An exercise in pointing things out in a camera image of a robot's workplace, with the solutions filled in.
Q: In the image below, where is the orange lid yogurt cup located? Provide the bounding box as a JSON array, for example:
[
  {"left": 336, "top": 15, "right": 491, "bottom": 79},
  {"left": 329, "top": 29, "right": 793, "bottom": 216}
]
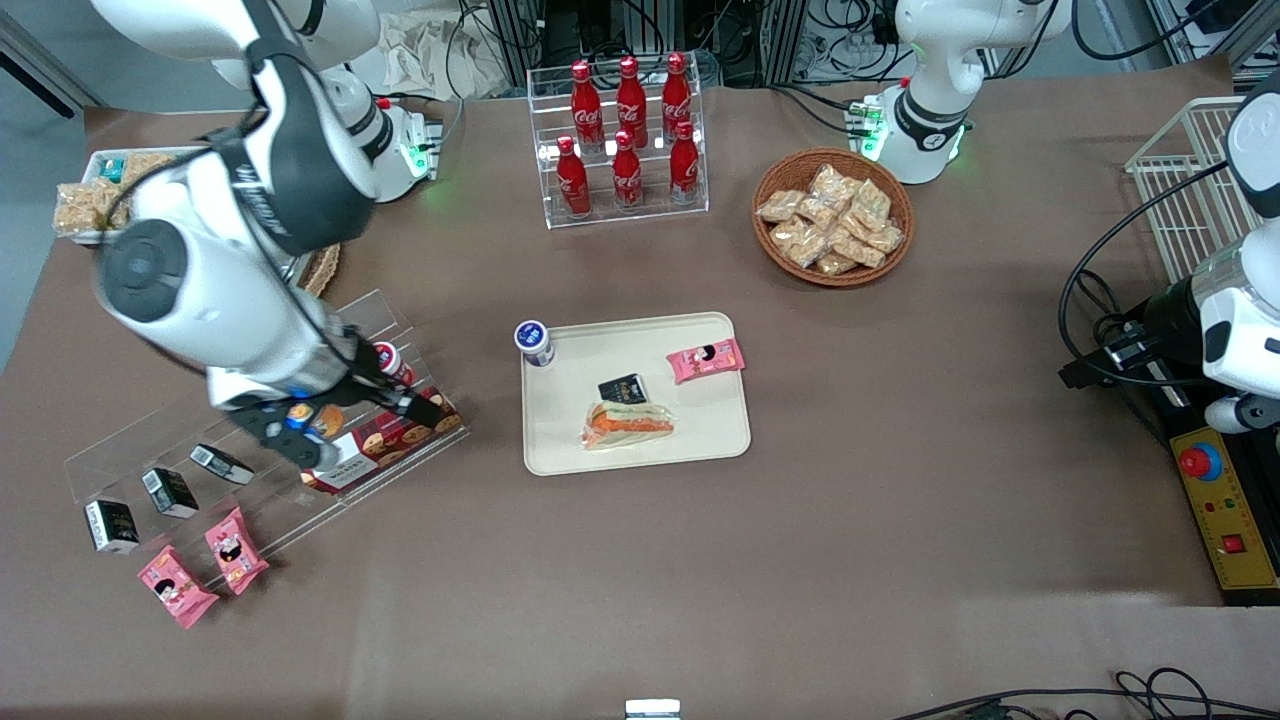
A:
[{"left": 285, "top": 400, "right": 347, "bottom": 442}]

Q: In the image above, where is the white rectangular snack tray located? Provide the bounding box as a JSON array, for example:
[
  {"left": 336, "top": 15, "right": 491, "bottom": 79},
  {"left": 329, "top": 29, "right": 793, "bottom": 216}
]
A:
[{"left": 55, "top": 146, "right": 201, "bottom": 247}]

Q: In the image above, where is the aluminium equipment frame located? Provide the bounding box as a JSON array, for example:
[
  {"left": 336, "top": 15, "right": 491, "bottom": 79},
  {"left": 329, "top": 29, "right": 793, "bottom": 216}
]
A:
[{"left": 485, "top": 0, "right": 813, "bottom": 87}]

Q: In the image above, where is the yellow emergency stop box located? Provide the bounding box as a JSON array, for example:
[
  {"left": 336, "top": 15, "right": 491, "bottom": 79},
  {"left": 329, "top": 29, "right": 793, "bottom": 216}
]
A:
[{"left": 1150, "top": 400, "right": 1280, "bottom": 608}]

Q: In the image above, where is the crumpled beige paper bag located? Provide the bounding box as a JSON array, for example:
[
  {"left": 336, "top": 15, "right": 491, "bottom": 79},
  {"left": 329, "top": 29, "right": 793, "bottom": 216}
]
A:
[{"left": 375, "top": 10, "right": 511, "bottom": 101}]

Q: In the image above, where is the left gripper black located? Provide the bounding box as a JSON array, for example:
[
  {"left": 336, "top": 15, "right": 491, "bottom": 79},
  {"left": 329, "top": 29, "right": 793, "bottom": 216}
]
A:
[{"left": 1058, "top": 278, "right": 1207, "bottom": 393}]

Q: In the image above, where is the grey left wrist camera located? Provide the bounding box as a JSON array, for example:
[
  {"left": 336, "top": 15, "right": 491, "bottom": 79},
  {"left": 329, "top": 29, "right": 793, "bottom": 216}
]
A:
[{"left": 1204, "top": 393, "right": 1280, "bottom": 435}]

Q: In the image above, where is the black looped cable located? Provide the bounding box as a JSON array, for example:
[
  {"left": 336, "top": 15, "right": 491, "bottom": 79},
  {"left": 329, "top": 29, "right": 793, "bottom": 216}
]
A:
[{"left": 1058, "top": 160, "right": 1237, "bottom": 393}]

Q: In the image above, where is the clear acrylic bottle rack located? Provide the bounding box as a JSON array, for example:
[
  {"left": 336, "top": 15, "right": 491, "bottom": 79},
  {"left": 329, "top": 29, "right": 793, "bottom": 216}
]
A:
[{"left": 527, "top": 52, "right": 709, "bottom": 231}]

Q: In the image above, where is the pink snack packet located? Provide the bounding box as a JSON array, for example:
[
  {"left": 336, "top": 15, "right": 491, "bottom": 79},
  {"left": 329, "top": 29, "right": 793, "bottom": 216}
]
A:
[
  {"left": 667, "top": 338, "right": 747, "bottom": 386},
  {"left": 205, "top": 507, "right": 271, "bottom": 597},
  {"left": 137, "top": 545, "right": 220, "bottom": 630}
]

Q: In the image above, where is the brown table cover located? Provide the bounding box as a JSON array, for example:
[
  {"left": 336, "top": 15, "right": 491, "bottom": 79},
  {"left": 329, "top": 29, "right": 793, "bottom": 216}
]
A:
[{"left": 0, "top": 55, "right": 1280, "bottom": 720}]

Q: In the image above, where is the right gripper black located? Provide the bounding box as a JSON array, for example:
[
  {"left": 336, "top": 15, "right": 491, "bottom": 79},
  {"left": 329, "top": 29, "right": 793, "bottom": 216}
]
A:
[{"left": 222, "top": 378, "right": 447, "bottom": 471}]

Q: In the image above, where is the red cola bottle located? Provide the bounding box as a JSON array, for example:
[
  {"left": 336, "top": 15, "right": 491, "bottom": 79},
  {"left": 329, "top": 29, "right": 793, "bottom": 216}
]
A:
[
  {"left": 611, "top": 130, "right": 644, "bottom": 211},
  {"left": 668, "top": 121, "right": 701, "bottom": 206},
  {"left": 571, "top": 60, "right": 604, "bottom": 151},
  {"left": 556, "top": 136, "right": 591, "bottom": 218},
  {"left": 616, "top": 56, "right": 649, "bottom": 149},
  {"left": 661, "top": 52, "right": 693, "bottom": 141}
]

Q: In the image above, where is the light straw wicker basket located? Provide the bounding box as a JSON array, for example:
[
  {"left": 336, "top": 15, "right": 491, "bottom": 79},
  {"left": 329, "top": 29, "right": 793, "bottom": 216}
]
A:
[{"left": 296, "top": 240, "right": 343, "bottom": 300}]

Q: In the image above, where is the red plaid cookie box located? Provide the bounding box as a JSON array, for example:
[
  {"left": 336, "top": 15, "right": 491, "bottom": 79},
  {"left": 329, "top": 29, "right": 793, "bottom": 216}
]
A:
[{"left": 298, "top": 388, "right": 466, "bottom": 495}]

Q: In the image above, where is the blue lid yogurt cup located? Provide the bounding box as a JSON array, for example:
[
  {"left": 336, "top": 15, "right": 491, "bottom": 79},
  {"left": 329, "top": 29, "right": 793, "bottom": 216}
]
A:
[{"left": 514, "top": 320, "right": 556, "bottom": 369}]

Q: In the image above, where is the triangle sandwich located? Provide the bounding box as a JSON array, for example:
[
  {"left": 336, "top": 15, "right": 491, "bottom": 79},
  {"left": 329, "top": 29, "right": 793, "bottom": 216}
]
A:
[{"left": 582, "top": 398, "right": 677, "bottom": 452}]

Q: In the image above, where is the black floor cable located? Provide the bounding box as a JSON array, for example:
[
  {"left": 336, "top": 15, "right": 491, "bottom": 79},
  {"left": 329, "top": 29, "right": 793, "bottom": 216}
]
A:
[{"left": 890, "top": 668, "right": 1280, "bottom": 720}]

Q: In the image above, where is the white wire basket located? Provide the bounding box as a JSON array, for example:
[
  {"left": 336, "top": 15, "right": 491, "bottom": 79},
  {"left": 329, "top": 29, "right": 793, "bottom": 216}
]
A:
[{"left": 1125, "top": 97, "right": 1267, "bottom": 287}]

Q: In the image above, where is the brown wicker basket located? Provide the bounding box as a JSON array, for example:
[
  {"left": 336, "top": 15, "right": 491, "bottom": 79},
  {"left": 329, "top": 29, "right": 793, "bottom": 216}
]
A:
[{"left": 751, "top": 148, "right": 915, "bottom": 289}]

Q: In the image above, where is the clear acrylic stepped display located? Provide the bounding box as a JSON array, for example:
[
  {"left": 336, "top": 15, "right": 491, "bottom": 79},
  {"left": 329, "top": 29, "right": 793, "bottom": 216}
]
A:
[{"left": 63, "top": 288, "right": 471, "bottom": 593}]

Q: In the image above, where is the thick black cable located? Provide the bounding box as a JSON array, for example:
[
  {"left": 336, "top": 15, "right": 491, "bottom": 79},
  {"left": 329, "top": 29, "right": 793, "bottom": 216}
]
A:
[{"left": 770, "top": 82, "right": 863, "bottom": 137}]

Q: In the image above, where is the thin black cable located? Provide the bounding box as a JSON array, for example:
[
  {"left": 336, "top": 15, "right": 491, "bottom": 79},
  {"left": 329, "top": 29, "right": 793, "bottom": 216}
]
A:
[{"left": 440, "top": 0, "right": 491, "bottom": 151}]

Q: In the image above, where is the red lid yogurt cup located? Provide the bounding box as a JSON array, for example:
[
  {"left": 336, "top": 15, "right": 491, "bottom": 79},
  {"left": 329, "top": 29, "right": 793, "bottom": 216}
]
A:
[{"left": 372, "top": 341, "right": 416, "bottom": 391}]

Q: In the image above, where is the beige plastic tray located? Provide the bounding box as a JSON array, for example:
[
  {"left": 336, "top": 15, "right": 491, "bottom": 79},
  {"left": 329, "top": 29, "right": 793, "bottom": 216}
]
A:
[{"left": 521, "top": 312, "right": 752, "bottom": 477}]

